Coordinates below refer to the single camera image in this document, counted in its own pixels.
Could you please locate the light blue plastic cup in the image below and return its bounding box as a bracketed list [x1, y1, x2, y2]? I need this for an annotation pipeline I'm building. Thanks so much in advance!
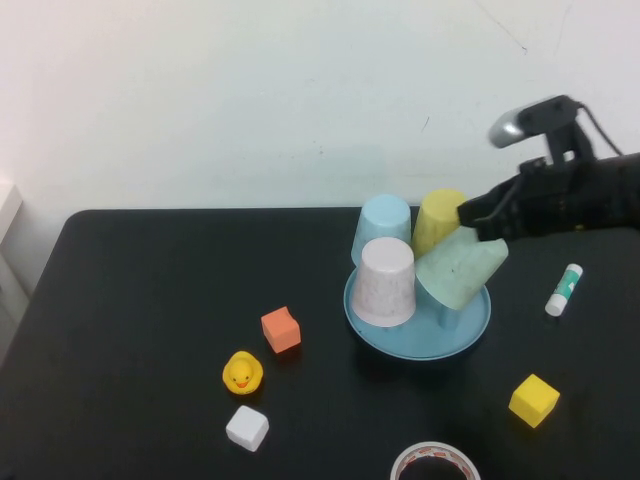
[350, 193, 412, 269]

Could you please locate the white and green glue stick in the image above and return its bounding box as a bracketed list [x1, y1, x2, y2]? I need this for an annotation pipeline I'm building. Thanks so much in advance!
[544, 263, 585, 318]

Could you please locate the pale pink plastic cup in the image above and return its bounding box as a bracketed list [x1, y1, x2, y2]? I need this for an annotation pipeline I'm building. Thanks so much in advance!
[349, 236, 417, 328]

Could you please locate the blue cup stand with posts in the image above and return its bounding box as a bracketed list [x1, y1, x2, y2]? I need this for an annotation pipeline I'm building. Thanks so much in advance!
[342, 267, 492, 361]

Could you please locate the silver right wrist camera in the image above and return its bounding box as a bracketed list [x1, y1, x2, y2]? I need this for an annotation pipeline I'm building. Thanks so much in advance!
[488, 94, 584, 150]

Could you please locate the black right camera cable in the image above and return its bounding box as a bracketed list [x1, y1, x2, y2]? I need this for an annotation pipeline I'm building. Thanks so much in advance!
[577, 102, 625, 155]

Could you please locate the yellow plastic cup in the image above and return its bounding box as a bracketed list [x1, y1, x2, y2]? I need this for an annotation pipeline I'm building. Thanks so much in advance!
[410, 188, 469, 256]

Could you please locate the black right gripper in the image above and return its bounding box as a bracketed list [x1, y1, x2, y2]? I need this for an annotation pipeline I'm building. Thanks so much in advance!
[457, 156, 592, 244]

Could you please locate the orange foam cube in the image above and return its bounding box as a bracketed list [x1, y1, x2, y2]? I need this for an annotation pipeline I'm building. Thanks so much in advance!
[260, 306, 302, 355]

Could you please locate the pale green plastic cup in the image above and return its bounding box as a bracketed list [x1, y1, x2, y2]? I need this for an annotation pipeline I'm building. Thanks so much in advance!
[415, 224, 510, 311]

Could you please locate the white foam cube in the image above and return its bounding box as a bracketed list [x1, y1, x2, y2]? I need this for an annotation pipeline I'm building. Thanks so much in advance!
[225, 404, 270, 453]

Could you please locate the yellow rubber duck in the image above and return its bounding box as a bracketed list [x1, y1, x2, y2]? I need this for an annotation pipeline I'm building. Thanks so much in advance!
[222, 350, 265, 396]

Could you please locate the clear tape roll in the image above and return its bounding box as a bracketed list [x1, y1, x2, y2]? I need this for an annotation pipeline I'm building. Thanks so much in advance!
[389, 441, 482, 480]

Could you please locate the yellow foam cube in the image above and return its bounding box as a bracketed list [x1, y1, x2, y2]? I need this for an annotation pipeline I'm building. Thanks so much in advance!
[508, 373, 561, 429]

